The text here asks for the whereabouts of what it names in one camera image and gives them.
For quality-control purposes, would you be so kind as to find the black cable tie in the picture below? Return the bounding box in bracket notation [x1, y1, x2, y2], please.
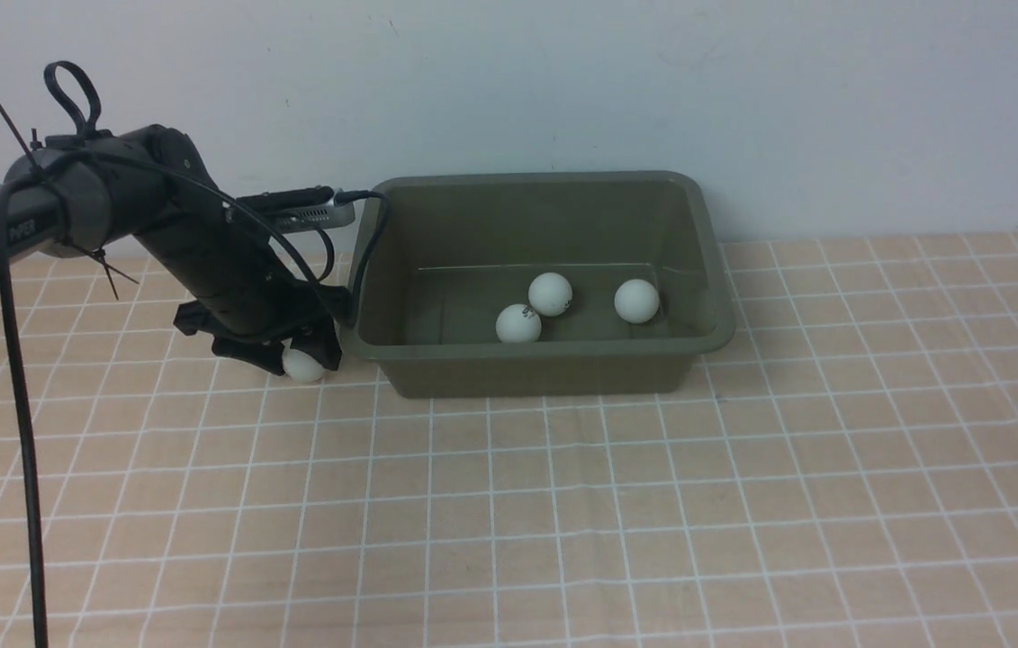
[0, 9, 140, 302]

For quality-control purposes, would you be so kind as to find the checkered beige tablecloth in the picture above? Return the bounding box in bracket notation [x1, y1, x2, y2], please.
[14, 233, 1018, 647]

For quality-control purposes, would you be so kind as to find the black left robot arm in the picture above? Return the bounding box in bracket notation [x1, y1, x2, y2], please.
[0, 124, 353, 376]

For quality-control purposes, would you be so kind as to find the olive green plastic bin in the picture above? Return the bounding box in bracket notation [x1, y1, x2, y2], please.
[340, 171, 736, 399]

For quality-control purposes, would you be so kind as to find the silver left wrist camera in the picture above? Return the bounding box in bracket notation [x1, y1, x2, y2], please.
[237, 185, 356, 234]

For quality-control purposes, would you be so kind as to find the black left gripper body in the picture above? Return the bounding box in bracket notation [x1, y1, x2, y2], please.
[135, 195, 352, 344]

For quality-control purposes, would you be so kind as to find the plain white ball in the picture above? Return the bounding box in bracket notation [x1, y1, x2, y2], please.
[613, 278, 661, 325]

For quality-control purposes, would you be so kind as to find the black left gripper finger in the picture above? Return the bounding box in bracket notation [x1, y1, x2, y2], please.
[212, 336, 286, 376]
[296, 317, 341, 372]

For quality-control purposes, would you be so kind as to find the black camera cable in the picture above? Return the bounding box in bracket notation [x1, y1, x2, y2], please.
[312, 189, 392, 325]

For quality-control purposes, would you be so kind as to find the white printed ball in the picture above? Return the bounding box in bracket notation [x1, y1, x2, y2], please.
[495, 303, 543, 344]
[527, 272, 573, 319]

